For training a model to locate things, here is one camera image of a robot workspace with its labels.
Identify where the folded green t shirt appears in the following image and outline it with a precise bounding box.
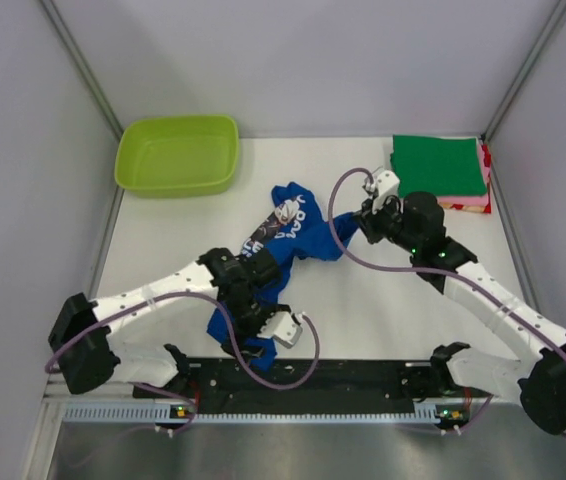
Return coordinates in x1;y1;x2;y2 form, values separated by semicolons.
390;135;487;197

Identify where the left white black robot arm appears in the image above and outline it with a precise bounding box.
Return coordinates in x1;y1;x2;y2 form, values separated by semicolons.
48;248;302;397

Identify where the right aluminium corner post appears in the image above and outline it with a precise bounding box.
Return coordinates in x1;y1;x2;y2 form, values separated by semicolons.
480;0;566;143

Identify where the aluminium corner post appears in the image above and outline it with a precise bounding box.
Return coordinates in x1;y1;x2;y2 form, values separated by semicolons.
37;0;124;140
480;0;566;143

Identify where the lime green plastic tub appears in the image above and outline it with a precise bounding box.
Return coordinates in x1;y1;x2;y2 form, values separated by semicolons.
114;115;240;198

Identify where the blue printed t shirt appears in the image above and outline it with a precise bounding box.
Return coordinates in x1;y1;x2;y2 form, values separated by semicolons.
207;182;358;371

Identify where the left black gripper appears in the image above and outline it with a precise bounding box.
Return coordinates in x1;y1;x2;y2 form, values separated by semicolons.
221;291;289;364

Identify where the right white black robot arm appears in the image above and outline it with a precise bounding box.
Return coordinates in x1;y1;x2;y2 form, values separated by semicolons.
355;192;566;435

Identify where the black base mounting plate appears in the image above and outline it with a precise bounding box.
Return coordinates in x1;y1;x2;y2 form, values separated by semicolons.
131;355;492;416

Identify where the aluminium frame rail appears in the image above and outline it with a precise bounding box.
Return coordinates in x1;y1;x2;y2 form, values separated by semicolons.
42;362;566;404

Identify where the grey slotted cable duct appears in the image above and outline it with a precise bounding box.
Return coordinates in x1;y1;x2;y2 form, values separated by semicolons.
62;402;468;428

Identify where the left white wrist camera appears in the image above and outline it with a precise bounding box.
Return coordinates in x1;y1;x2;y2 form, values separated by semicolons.
261;311;303;349

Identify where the left aluminium corner post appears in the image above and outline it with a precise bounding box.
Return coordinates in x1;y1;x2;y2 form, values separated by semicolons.
37;0;124;140

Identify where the folded red patterned t shirt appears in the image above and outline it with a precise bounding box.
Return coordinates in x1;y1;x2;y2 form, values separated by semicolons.
438;143;492;215

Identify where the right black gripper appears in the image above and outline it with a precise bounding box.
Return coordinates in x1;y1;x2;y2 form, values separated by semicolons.
351;191;420;255

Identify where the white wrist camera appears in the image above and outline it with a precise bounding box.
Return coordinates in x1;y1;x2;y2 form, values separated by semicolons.
363;167;400;213
261;311;303;349

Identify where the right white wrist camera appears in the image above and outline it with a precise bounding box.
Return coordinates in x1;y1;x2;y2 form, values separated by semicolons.
363;167;400;213

